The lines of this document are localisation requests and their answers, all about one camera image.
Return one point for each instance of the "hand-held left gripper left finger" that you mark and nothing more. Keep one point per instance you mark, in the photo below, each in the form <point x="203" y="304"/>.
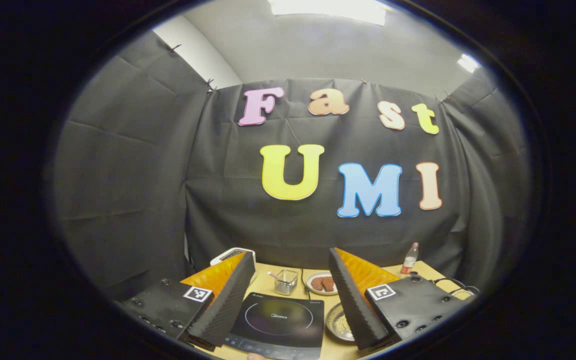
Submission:
<point x="228" y="305"/>

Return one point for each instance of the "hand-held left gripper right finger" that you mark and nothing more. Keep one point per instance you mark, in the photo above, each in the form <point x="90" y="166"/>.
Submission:
<point x="353" y="300"/>

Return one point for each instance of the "stainless steel pot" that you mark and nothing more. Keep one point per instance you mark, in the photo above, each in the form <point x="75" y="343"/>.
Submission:
<point x="337" y="325"/>

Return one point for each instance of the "black induction cooktop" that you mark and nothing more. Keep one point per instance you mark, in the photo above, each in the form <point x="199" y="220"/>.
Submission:
<point x="278" y="325"/>

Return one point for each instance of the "pile of yellow soybeans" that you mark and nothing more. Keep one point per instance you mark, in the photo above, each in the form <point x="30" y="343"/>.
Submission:
<point x="343" y="326"/>

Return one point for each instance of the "brown meat slice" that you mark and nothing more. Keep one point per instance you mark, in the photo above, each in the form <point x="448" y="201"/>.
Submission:
<point x="328" y="284"/>
<point x="317" y="284"/>

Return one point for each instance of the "round white plate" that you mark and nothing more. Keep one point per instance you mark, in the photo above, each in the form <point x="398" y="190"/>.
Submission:
<point x="310" y="288"/>

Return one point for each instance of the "white toaster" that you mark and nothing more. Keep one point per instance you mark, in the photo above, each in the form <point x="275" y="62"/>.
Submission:
<point x="228" y="255"/>

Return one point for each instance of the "pink striped straw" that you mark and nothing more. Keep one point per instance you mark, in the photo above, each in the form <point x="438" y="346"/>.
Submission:
<point x="274" y="275"/>

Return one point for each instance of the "clear square holder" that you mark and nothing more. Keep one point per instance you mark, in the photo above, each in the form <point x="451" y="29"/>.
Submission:
<point x="288" y="285"/>

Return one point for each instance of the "clear plastic water bottle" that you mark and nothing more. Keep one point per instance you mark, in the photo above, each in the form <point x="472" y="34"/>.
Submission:
<point x="409" y="262"/>

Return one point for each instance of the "black backdrop cloth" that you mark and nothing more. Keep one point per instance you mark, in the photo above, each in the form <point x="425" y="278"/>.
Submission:
<point x="218" y="175"/>

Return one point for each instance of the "small ceiling light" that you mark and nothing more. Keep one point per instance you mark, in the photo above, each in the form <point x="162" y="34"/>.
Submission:
<point x="468" y="63"/>

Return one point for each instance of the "large ceiling light panel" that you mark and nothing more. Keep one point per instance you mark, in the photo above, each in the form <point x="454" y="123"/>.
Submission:
<point x="328" y="9"/>

